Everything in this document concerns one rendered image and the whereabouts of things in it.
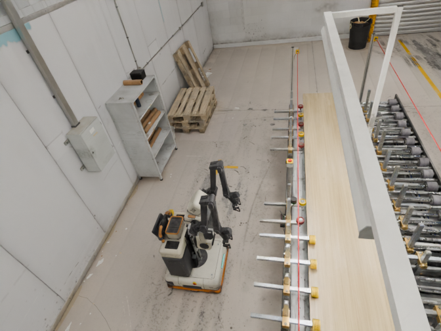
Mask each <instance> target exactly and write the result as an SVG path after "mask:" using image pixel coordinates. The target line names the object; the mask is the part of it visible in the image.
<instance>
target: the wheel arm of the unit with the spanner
mask: <svg viewBox="0 0 441 331"><path fill-rule="evenodd" d="M260 223H277V224H286V220H277V219H260ZM291 225H298V224H297V222H296V221H291Z"/></svg>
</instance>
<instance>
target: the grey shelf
mask: <svg viewBox="0 0 441 331"><path fill-rule="evenodd" d="M142 81H143V84H142V85H122V86H121V87H120V88H119V89H118V90H117V91H116V92H115V93H114V94H113V95H112V96H111V97H110V98H109V99H108V101H107V102H106V103H105V105H106V107H107V109H108V111H109V113H110V116H111V118H112V120H113V122H114V125H115V127H116V129H117V132H118V133H119V136H120V137H121V140H122V142H123V144H124V146H125V149H126V151H127V153H128V155H129V157H130V159H131V161H132V163H133V166H134V168H135V170H136V172H137V175H138V177H139V179H140V180H142V177H159V178H160V181H162V180H163V178H162V176H161V174H162V172H163V168H164V167H165V165H166V163H167V162H168V160H169V158H170V156H171V154H172V152H173V150H174V148H175V150H177V149H178V148H177V146H176V142H175V139H174V136H173V132H172V130H171V126H170V123H169V120H168V117H167V113H166V111H165V107H164V104H163V101H162V97H161V94H160V92H159V87H158V84H157V81H156V77H155V75H148V76H146V77H145V78H144V79H143V80H142ZM142 92H143V93H144V96H143V97H142V98H141V99H140V104H141V107H139V108H138V107H137V105H134V101H136V99H137V98H138V97H139V96H140V94H141V93H142ZM120 97H121V98H122V97H123V98H124V99H121V100H118V99H119V98H120ZM153 108H157V110H160V111H161V114H160V115H159V117H158V118H157V120H156V121H155V122H154V124H153V125H152V126H151V128H150V129H149V131H148V132H147V134H145V132H144V129H143V127H142V124H141V121H140V120H141V119H142V117H143V116H144V115H145V113H146V112H147V110H148V109H150V110H151V111H152V110H153ZM158 127H160V128H161V131H160V133H159V135H158V137H157V139H156V141H155V143H154V144H153V146H152V148H151V147H150V144H149V142H148V139H149V137H150V135H151V134H152V132H153V130H157V128H158Z"/></svg>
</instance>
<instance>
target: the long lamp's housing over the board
mask: <svg viewBox="0 0 441 331"><path fill-rule="evenodd" d="M321 35H322V40H323V44H324V51H325V57H326V61H327V67H328V72H329V78H330V82H331V88H332V93H333V99H334V103H335V109H336V114H337V120H338V124H339V131H340V135H341V142H342V146H343V152H344V156H345V163H346V169H347V173H348V180H349V184H350V190H351V195H352V201H353V205H354V211H355V216H356V222H357V226H358V232H359V235H358V238H363V239H371V240H374V237H373V231H372V228H371V223H370V219H369V214H368V209H367V206H366V200H365V197H364V192H363V188H362V183H361V180H360V174H359V171H358V166H357V163H356V157H355V153H354V149H353V145H352V140H351V136H350V131H349V128H348V123H347V117H346V114H345V109H344V106H343V100H342V97H341V92H340V88H339V83H338V79H337V74H336V71H335V66H334V62H333V57H332V54H331V49H330V45H329V40H328V36H327V32H326V26H323V28H322V29H321Z"/></svg>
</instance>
